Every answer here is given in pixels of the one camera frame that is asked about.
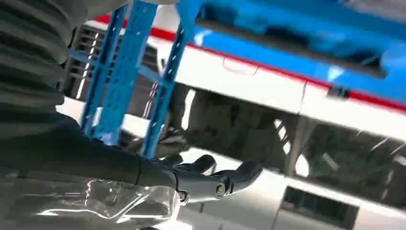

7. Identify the dark metal frame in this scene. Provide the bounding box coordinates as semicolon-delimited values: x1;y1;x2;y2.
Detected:
126;83;406;208

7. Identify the clear plastic film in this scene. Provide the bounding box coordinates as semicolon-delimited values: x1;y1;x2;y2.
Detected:
0;172;182;230

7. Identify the black slatted crate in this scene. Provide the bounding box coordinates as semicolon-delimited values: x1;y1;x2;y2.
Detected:
61;25;166;119

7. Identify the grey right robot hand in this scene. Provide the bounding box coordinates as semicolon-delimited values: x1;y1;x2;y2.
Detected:
0;113;264;205

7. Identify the ribbed grey right arm sleeve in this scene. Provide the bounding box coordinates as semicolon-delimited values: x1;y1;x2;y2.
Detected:
0;0;90;138

